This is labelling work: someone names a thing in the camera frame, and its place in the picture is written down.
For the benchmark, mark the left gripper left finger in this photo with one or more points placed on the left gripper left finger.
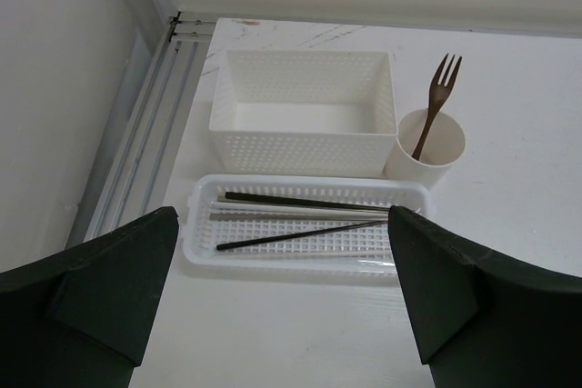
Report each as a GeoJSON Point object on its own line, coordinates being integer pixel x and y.
{"type": "Point", "coordinates": [83, 317]}

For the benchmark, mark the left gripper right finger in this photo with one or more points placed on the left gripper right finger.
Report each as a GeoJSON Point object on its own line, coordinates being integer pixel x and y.
{"type": "Point", "coordinates": [481, 318]}

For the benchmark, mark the black thin chopstick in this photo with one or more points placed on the black thin chopstick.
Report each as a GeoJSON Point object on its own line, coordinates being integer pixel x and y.
{"type": "Point", "coordinates": [287, 237]}

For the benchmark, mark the silver metal chopstick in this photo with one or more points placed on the silver metal chopstick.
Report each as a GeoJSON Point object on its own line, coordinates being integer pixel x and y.
{"type": "Point", "coordinates": [222, 217]}

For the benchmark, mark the white chopstick long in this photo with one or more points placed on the white chopstick long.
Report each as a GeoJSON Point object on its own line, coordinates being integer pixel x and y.
{"type": "Point", "coordinates": [316, 254]}

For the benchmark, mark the brown wooden fork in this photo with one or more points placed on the brown wooden fork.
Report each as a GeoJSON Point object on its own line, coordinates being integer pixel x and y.
{"type": "Point", "coordinates": [440, 88]}

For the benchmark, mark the cream cylindrical cup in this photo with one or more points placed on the cream cylindrical cup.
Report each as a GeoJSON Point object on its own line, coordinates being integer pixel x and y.
{"type": "Point", "coordinates": [444, 145]}

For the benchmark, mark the white perforated flat tray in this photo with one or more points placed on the white perforated flat tray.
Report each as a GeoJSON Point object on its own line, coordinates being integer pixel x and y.
{"type": "Point", "coordinates": [200, 236]}

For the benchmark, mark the white perforated square box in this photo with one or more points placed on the white perforated square box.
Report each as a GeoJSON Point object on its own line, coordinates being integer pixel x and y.
{"type": "Point", "coordinates": [302, 112]}

